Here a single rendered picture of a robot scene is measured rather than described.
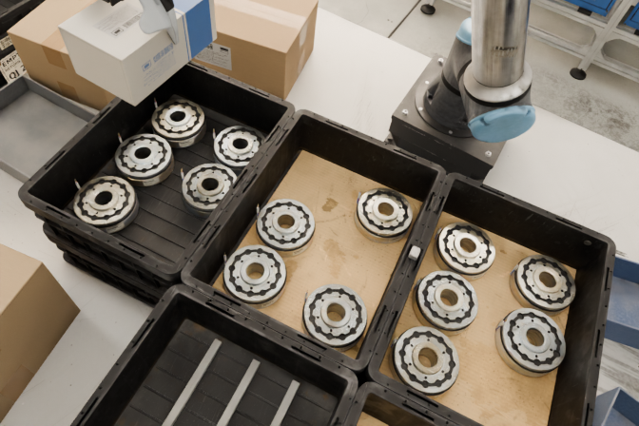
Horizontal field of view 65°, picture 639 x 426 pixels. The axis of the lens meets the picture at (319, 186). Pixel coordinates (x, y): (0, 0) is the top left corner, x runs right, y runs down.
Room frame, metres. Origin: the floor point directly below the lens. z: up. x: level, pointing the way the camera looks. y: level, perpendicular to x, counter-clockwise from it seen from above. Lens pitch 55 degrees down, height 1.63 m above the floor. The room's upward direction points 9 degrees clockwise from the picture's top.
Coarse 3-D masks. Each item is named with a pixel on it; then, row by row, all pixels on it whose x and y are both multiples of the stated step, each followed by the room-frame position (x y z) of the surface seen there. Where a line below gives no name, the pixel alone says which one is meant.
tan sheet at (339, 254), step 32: (320, 160) 0.63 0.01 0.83; (288, 192) 0.54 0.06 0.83; (320, 192) 0.55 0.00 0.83; (352, 192) 0.56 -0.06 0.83; (320, 224) 0.48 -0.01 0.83; (352, 224) 0.49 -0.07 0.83; (320, 256) 0.41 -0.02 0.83; (352, 256) 0.43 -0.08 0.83; (384, 256) 0.44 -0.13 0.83; (288, 288) 0.35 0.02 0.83; (352, 288) 0.36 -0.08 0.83; (384, 288) 0.37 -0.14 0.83; (288, 320) 0.29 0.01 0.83; (352, 352) 0.26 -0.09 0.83
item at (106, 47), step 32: (128, 0) 0.63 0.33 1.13; (192, 0) 0.65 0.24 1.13; (64, 32) 0.54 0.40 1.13; (96, 32) 0.55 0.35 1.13; (128, 32) 0.56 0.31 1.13; (160, 32) 0.57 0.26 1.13; (192, 32) 0.63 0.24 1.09; (96, 64) 0.52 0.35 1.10; (128, 64) 0.51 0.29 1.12; (160, 64) 0.56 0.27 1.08; (128, 96) 0.50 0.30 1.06
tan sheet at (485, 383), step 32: (448, 224) 0.52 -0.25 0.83; (512, 256) 0.48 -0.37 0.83; (480, 288) 0.40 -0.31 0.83; (416, 320) 0.33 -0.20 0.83; (480, 320) 0.34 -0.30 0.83; (480, 352) 0.29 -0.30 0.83; (480, 384) 0.24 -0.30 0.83; (512, 384) 0.25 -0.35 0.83; (544, 384) 0.26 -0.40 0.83; (480, 416) 0.19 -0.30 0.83; (512, 416) 0.20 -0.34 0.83; (544, 416) 0.21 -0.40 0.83
